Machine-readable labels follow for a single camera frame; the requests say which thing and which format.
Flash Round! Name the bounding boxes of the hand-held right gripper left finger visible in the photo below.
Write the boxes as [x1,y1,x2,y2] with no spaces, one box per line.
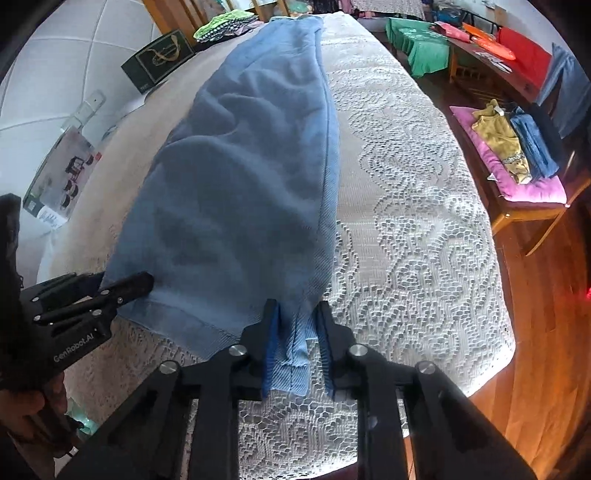
[56,299,282,480]

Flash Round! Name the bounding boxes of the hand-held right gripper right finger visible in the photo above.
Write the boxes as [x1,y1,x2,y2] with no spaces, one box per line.
[314,301,539,480]

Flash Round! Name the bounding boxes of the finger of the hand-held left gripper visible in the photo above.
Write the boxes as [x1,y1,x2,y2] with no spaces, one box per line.
[95,271,154,309]

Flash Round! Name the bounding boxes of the blue pants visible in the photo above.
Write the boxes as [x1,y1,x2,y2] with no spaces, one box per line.
[99,16,343,398]

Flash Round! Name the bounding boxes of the person's left hand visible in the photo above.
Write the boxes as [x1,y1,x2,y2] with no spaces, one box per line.
[0,369,66,445]

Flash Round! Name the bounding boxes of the teal plastic bag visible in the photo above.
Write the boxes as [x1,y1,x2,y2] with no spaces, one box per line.
[65,406,100,437]

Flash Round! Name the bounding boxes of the white printed product box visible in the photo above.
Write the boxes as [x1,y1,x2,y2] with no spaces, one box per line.
[23,127,100,228]

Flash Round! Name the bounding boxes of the white lace tablecloth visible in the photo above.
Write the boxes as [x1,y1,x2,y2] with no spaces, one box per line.
[39,11,516,480]

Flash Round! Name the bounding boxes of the wooden bench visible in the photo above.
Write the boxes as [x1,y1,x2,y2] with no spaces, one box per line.
[434,22,588,256]

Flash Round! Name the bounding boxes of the pink cushion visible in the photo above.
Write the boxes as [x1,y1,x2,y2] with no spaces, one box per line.
[450,105,568,205]

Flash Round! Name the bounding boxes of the black white checkered cloth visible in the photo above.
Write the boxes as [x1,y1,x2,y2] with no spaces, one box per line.
[198,23,260,43]

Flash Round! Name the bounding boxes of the wooden chair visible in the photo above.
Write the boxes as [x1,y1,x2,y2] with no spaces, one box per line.
[143,0,278,36]

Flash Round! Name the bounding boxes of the yellow shirt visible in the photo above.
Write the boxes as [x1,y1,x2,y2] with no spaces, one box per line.
[471,99,532,184]

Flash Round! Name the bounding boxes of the light green cloth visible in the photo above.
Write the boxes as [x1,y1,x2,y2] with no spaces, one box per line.
[193,9,257,37]

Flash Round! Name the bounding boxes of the folded blue jeans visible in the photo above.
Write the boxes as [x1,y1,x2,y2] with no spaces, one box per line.
[510,107,561,180]

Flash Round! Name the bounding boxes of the dark cloth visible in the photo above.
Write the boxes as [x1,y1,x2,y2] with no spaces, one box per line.
[526,102,571,167]

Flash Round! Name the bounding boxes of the green t-shirt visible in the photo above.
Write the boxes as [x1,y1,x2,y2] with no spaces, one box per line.
[385,17,451,78]

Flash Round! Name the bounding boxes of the pink cloth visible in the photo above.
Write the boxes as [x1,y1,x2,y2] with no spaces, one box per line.
[434,22,472,44]

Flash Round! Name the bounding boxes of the lace cloth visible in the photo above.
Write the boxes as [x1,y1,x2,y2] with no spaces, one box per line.
[352,0,426,22]

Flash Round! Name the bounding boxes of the orange cloth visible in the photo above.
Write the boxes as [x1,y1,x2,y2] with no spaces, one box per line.
[462,22,517,61]

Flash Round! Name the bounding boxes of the red cloth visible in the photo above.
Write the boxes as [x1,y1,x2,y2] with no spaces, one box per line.
[496,27,553,91]

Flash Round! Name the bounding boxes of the grey blue hanging cloth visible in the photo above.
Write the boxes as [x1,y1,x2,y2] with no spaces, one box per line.
[536,42,588,139]

